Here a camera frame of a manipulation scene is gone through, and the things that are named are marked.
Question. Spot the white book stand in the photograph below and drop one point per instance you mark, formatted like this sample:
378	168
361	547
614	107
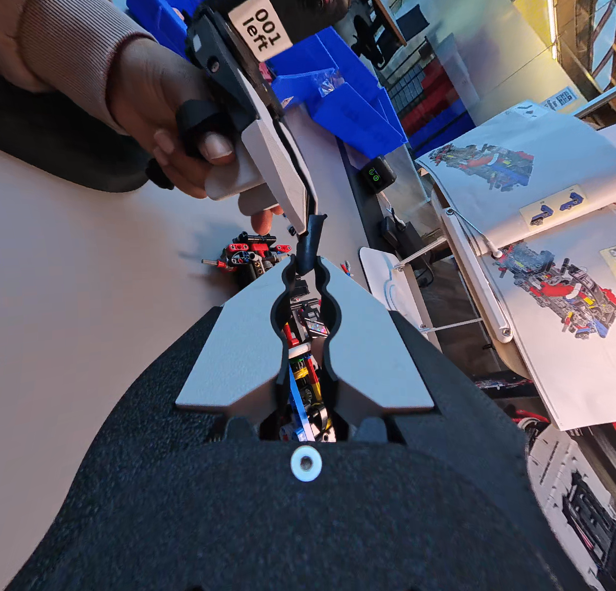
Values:
385	273

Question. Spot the blue storage bin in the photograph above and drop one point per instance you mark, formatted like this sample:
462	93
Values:
356	124

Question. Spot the black office chair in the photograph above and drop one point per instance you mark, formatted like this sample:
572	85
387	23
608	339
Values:
368	40

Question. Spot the person's left hand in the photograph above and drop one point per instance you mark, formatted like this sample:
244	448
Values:
154	100

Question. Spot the small clear plastic bag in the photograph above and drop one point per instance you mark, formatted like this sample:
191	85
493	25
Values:
331	83

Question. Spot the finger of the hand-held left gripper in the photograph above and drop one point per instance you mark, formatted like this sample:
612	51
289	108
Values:
312	200
284	177

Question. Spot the black curved lego panel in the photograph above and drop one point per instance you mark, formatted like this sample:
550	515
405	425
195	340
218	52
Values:
308	244

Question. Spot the black power adapter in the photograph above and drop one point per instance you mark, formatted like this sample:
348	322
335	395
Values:
402	239

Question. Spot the black device with green display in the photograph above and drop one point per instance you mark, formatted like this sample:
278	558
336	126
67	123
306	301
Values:
379	174

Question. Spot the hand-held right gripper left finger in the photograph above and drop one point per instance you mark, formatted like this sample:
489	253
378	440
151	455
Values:
231	360

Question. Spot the red and blue storage rack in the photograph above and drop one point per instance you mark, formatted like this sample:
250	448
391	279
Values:
433	105

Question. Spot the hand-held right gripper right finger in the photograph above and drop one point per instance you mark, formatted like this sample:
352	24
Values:
375	365

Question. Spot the lego instruction booklet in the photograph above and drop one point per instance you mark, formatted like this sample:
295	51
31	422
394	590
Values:
553	177

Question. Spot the lego set box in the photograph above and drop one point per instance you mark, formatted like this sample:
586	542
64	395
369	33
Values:
568	485

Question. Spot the black padded armrest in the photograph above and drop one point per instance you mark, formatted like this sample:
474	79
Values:
57	148

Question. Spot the white wall sign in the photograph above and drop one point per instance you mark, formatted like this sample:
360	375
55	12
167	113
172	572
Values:
559	99

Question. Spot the person's left forearm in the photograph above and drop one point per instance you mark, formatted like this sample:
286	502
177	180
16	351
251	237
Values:
62	37

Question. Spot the lego car chassis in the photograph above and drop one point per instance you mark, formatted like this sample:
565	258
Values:
250	259

